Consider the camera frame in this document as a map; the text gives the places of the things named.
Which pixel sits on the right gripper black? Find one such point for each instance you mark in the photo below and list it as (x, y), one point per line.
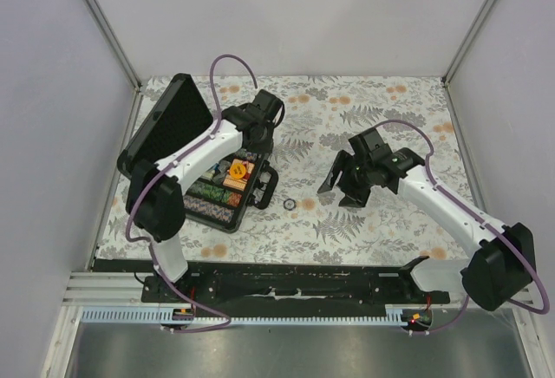
(355, 198)

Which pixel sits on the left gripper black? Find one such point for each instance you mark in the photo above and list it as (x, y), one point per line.
(266, 146)

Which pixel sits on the orange big blind button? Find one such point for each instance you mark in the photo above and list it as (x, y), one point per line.
(238, 169)

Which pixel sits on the red playing card deck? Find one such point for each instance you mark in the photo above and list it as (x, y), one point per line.
(239, 184)

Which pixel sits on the blue poker chip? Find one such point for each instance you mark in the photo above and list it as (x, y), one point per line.
(290, 204)

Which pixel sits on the black poker set case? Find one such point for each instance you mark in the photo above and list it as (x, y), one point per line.
(179, 116)

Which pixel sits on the triangular all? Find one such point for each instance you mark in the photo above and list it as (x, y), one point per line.
(224, 166)

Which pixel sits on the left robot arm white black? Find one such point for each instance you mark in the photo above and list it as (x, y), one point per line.
(157, 211)

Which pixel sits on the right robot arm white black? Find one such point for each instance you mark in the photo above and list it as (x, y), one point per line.
(500, 258)

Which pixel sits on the orange green chip row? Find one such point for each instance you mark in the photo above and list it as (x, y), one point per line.
(243, 154)

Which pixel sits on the green chip row in case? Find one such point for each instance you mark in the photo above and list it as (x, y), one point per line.
(215, 193)

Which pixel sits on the blue orange chip row bottom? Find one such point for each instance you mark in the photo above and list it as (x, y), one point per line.
(208, 210)

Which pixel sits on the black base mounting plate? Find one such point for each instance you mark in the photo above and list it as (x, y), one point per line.
(288, 290)

